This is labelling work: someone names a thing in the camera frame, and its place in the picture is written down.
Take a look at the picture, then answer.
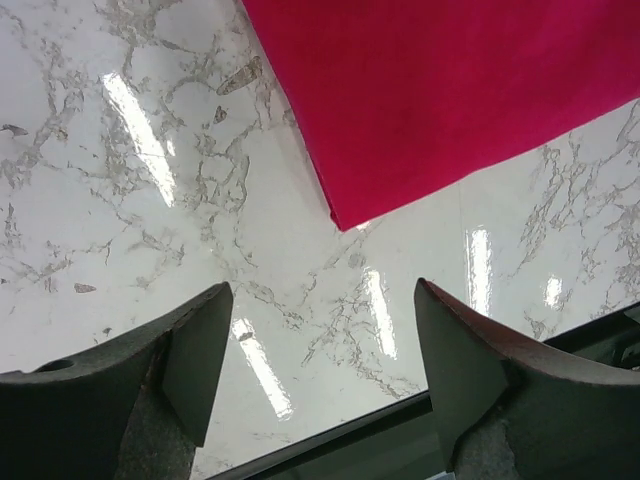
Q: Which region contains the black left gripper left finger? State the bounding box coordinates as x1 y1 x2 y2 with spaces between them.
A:
1 282 233 479

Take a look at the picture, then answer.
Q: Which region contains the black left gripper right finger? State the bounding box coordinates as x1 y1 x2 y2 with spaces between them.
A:
414 279 639 479

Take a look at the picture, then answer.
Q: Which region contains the bright red t shirt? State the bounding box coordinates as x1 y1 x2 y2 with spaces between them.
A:
244 1 639 230

